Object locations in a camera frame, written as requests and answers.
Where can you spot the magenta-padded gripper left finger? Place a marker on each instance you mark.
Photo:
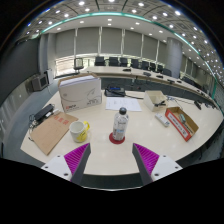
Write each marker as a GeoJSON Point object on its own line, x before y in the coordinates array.
{"type": "Point", "coordinates": [77, 158]}

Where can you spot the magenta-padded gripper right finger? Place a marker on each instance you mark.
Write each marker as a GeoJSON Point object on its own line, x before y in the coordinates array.
{"type": "Point", "coordinates": [146, 158]}

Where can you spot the clear plastic water bottle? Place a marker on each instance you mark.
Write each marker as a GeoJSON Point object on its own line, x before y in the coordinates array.
{"type": "Point", "coordinates": [120, 126]}

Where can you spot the white and yellow mug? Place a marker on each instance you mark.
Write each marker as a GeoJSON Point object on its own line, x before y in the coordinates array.
{"type": "Point", "coordinates": [77, 131]}

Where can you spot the brown paper envelope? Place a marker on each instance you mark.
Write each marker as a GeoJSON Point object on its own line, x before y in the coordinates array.
{"type": "Point", "coordinates": [50, 133]}

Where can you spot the flat round red coaster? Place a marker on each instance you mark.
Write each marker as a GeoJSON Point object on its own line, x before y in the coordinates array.
{"type": "Point", "coordinates": [113, 141]}

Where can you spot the white remote control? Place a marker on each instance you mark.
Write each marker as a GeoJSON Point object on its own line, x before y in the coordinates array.
{"type": "Point", "coordinates": [162, 120]}

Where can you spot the red-edged open cardboard box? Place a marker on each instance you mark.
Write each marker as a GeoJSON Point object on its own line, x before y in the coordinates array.
{"type": "Point", "coordinates": [176, 125]}

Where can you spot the small beige open box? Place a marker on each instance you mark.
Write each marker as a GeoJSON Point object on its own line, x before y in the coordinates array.
{"type": "Point", "coordinates": [151, 105]}

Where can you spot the grey board eraser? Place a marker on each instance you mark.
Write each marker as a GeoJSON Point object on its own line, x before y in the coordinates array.
{"type": "Point", "coordinates": [182, 118]}

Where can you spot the black item in beige box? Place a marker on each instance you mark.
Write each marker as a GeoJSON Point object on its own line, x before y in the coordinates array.
{"type": "Point", "coordinates": [160, 103]}

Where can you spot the black power adapter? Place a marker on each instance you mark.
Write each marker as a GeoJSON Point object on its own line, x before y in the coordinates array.
{"type": "Point", "coordinates": [43, 112]}

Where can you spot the white paper sheet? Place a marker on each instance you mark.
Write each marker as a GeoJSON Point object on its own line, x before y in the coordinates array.
{"type": "Point", "coordinates": [123, 104]}

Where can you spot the white cardboard paper box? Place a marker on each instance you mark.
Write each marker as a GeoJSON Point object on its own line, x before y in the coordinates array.
{"type": "Point", "coordinates": [80, 95]}

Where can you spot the black desk phone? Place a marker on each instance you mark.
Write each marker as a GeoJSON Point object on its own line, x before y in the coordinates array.
{"type": "Point", "coordinates": [115, 91]}

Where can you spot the old grey monitor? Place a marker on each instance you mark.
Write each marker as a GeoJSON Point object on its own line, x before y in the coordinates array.
{"type": "Point", "coordinates": [40, 82]}

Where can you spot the long curved conference desk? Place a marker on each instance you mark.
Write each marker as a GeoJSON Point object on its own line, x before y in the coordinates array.
{"type": "Point", "coordinates": [110, 70]}

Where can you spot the row of black office chairs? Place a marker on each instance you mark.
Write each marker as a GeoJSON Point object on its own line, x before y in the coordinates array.
{"type": "Point", "coordinates": [113, 61]}

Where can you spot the group of ceiling lights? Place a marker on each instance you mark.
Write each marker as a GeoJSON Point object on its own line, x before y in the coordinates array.
{"type": "Point", "coordinates": [110, 20]}

